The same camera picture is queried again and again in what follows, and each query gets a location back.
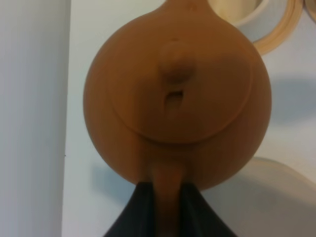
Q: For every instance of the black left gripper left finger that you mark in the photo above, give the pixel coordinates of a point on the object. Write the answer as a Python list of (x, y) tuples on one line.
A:
[(138, 217)]

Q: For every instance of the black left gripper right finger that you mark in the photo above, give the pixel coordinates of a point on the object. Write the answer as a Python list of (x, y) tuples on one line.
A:
[(197, 218)]

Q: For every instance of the brown clay teapot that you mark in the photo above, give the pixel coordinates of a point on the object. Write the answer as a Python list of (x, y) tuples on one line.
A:
[(177, 96)]

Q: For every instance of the beige round teapot saucer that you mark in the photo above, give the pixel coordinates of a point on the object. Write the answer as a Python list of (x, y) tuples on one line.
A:
[(266, 199)]

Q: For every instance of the white teacup far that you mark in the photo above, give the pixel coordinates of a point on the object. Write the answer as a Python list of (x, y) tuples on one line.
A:
[(254, 18)]

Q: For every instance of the wooden coaster far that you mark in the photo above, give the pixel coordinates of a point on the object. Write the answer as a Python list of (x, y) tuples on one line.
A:
[(283, 29)]

